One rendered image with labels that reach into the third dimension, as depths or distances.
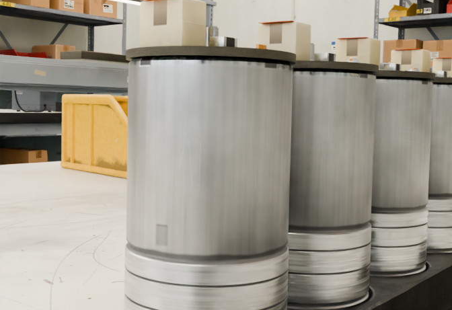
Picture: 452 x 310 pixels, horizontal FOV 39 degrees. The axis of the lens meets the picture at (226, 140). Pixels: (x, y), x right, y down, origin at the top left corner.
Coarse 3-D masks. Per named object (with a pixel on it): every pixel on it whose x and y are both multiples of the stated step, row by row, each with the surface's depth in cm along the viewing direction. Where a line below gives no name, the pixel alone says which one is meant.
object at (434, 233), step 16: (432, 96) 15; (448, 96) 15; (432, 112) 15; (448, 112) 15; (432, 128) 15; (448, 128) 15; (432, 144) 15; (448, 144) 15; (432, 160) 15; (448, 160) 15; (432, 176) 15; (448, 176) 15; (432, 192) 15; (448, 192) 15; (432, 208) 15; (448, 208) 15; (432, 224) 15; (448, 224) 15; (432, 240) 15; (448, 240) 15
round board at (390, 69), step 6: (384, 66) 13; (390, 66) 13; (396, 66) 13; (384, 72) 13; (390, 72) 13; (396, 72) 13; (402, 72) 13; (408, 72) 13; (414, 72) 13; (420, 72) 13; (426, 72) 13; (426, 78) 13; (432, 78) 13
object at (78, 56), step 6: (66, 54) 10; (72, 54) 10; (78, 54) 9; (84, 54) 9; (90, 54) 10; (96, 54) 10; (102, 54) 10; (108, 54) 10; (114, 54) 10; (120, 54) 10; (72, 60) 10; (78, 60) 10; (84, 60) 10; (90, 60) 10; (96, 60) 10; (102, 60) 10; (108, 60) 10; (114, 60) 10; (120, 60) 10; (126, 60) 10
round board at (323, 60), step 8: (320, 56) 11; (328, 56) 11; (296, 64) 10; (304, 64) 10; (312, 64) 10; (320, 64) 10; (328, 64) 10; (336, 64) 10; (344, 64) 10; (352, 64) 11; (360, 64) 11; (368, 64) 11; (376, 72) 11
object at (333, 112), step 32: (320, 96) 10; (352, 96) 11; (320, 128) 11; (352, 128) 11; (320, 160) 11; (352, 160) 11; (320, 192) 11; (352, 192) 11; (320, 224) 11; (352, 224) 11; (320, 256) 11; (352, 256) 11; (288, 288) 11; (320, 288) 11; (352, 288) 11
